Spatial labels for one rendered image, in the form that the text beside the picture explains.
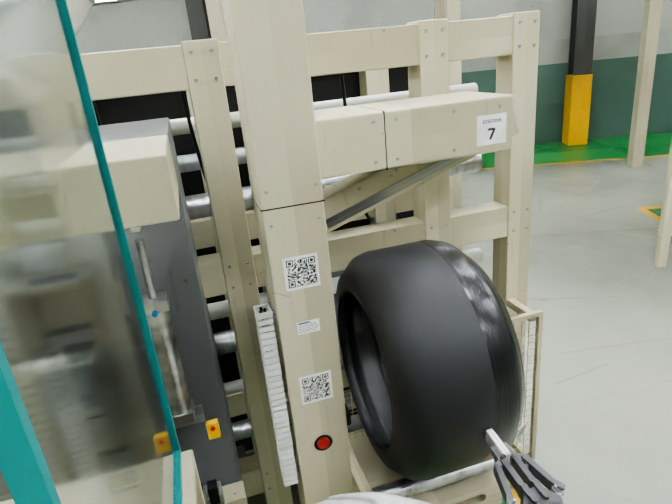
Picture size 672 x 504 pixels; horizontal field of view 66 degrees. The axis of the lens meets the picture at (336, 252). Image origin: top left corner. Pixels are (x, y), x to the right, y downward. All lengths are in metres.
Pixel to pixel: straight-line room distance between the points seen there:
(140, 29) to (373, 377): 9.98
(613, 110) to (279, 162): 10.29
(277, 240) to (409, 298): 0.31
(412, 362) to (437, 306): 0.13
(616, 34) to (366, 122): 9.80
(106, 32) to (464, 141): 10.27
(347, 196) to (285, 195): 0.48
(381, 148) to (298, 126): 0.39
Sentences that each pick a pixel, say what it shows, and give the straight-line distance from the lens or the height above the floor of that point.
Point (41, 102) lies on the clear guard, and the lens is 0.57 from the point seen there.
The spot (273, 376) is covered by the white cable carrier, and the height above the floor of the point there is 1.27.
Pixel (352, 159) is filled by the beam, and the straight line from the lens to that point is 1.33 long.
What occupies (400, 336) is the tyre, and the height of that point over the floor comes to 1.37.
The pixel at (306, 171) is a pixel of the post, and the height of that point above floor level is 1.72.
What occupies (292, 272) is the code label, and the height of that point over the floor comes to 1.51.
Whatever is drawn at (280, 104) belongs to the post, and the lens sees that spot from 1.00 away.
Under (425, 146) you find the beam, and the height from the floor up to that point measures 1.68.
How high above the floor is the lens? 1.93
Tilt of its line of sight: 21 degrees down
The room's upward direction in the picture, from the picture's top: 6 degrees counter-clockwise
